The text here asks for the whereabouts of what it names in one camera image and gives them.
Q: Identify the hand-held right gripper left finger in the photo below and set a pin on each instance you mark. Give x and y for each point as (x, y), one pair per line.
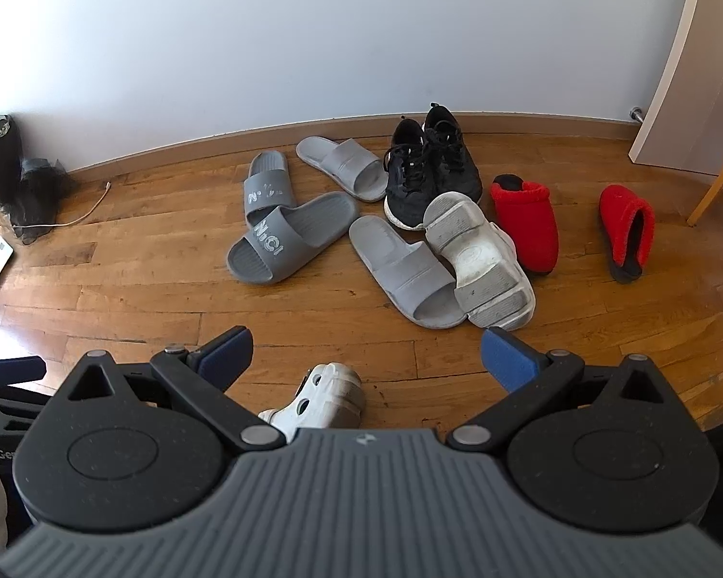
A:
(229, 352)

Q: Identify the beige door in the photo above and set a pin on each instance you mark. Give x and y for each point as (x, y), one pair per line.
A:
(693, 72)

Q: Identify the dark grey slide clear print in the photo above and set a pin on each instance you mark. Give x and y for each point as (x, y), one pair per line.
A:
(277, 241)

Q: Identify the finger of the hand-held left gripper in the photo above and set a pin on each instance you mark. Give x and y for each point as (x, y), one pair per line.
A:
(18, 370)

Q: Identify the dark grey slide worn print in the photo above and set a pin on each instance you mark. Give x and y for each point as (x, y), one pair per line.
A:
(268, 186)

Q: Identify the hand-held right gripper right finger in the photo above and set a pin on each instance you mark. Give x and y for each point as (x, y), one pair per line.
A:
(509, 361)

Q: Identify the white clog with charms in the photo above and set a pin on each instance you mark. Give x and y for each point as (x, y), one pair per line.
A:
(482, 259)
(331, 394)

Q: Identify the light wooden table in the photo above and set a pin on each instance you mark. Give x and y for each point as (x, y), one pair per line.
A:
(714, 192)

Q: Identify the red fleece slipper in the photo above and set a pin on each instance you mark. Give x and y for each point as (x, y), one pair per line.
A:
(623, 223)
(527, 229)

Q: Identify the metal door stop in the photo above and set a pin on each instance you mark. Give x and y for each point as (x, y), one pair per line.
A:
(635, 113)

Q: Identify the black sneaker white sole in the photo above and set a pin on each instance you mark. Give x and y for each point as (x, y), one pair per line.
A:
(455, 156)
(407, 180)

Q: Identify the light grey slide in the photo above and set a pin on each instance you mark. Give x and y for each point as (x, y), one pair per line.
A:
(352, 162)
(409, 277)

